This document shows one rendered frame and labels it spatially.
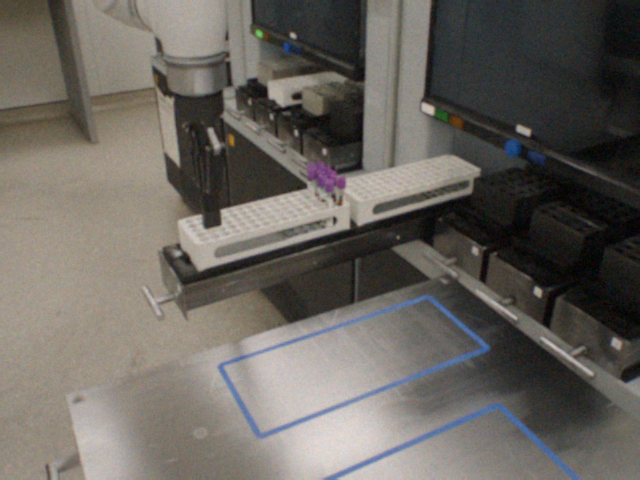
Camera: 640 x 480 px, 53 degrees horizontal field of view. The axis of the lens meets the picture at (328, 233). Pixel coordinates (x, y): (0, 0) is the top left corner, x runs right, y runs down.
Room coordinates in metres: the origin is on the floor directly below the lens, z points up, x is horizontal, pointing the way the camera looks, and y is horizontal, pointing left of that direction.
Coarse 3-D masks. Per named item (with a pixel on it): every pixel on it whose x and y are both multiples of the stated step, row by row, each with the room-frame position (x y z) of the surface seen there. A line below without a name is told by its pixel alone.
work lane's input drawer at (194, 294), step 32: (352, 224) 1.05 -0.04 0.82; (384, 224) 1.07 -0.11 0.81; (416, 224) 1.10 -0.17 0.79; (160, 256) 0.96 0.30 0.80; (256, 256) 0.94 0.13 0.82; (288, 256) 0.96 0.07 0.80; (320, 256) 0.99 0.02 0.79; (352, 256) 1.02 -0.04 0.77; (192, 288) 0.87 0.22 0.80; (224, 288) 0.89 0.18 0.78; (256, 288) 0.92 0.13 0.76; (160, 320) 0.86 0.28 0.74
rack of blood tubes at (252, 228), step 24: (240, 216) 0.99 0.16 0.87; (264, 216) 0.99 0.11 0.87; (288, 216) 0.99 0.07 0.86; (312, 216) 1.00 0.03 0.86; (336, 216) 1.02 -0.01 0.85; (192, 240) 0.91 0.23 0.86; (216, 240) 0.91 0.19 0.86; (240, 240) 1.01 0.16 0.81; (264, 240) 1.01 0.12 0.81; (288, 240) 0.98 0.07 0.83; (216, 264) 0.91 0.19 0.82
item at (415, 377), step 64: (320, 320) 0.75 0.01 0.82; (384, 320) 0.75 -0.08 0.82; (448, 320) 0.75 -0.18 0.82; (128, 384) 0.62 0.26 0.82; (192, 384) 0.62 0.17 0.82; (256, 384) 0.62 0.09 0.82; (320, 384) 0.62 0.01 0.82; (384, 384) 0.62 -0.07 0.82; (448, 384) 0.62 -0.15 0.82; (512, 384) 0.62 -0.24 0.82; (576, 384) 0.62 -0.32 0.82; (128, 448) 0.51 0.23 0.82; (192, 448) 0.51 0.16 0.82; (256, 448) 0.51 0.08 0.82; (320, 448) 0.51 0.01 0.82; (384, 448) 0.51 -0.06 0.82; (448, 448) 0.51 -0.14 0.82; (512, 448) 0.51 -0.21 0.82; (576, 448) 0.51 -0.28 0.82
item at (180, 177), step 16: (240, 0) 2.15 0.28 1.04; (240, 16) 2.15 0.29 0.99; (240, 32) 2.15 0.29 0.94; (240, 48) 2.15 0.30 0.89; (160, 64) 2.69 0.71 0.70; (240, 64) 2.16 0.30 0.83; (160, 80) 2.72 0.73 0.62; (240, 80) 2.17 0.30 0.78; (224, 96) 2.12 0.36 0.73; (160, 128) 2.80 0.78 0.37; (176, 128) 2.58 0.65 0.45; (224, 128) 2.11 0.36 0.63; (224, 160) 2.11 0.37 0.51; (176, 176) 2.67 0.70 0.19; (192, 176) 2.45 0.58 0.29; (224, 176) 2.12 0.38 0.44; (192, 192) 2.48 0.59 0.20; (224, 192) 2.13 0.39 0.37; (192, 208) 2.50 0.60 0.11; (224, 208) 2.15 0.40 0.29
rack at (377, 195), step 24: (408, 168) 1.21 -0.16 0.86; (432, 168) 1.21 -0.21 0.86; (456, 168) 1.22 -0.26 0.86; (360, 192) 1.09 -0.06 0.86; (384, 192) 1.09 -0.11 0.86; (408, 192) 1.11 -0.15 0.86; (432, 192) 1.17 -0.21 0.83; (456, 192) 1.17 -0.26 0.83; (360, 216) 1.05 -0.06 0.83; (384, 216) 1.08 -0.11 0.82
